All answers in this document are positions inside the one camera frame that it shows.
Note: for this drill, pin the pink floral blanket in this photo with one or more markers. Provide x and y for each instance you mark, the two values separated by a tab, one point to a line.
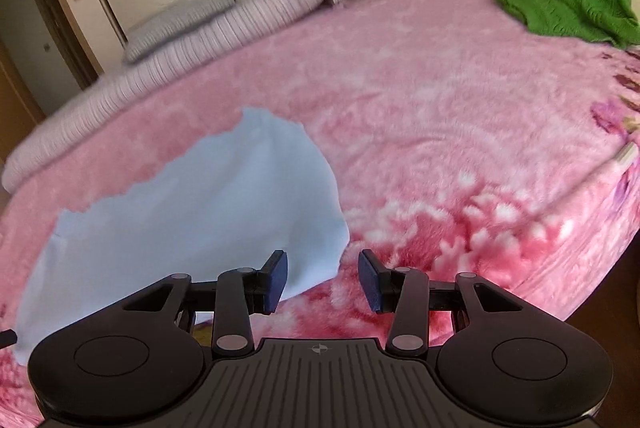
450	107

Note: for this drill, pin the grey striped pillow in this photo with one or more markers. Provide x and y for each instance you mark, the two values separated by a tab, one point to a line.
175	25

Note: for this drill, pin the green knitted sweater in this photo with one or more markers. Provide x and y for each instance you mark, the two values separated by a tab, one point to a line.
570	2

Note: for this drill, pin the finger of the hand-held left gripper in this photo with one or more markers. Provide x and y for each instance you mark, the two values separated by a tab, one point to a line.
6	338

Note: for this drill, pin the pale ribbed quilt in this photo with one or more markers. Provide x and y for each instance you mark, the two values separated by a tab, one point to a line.
260	12

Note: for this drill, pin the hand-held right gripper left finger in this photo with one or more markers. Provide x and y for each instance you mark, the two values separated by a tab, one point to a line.
277	280

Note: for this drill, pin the light blue shirt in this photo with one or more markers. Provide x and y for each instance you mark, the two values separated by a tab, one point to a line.
225	208

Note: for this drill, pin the wooden door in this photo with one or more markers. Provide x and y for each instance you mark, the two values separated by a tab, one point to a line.
17	102

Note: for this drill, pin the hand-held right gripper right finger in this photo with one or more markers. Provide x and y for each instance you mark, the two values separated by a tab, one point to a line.
370	280

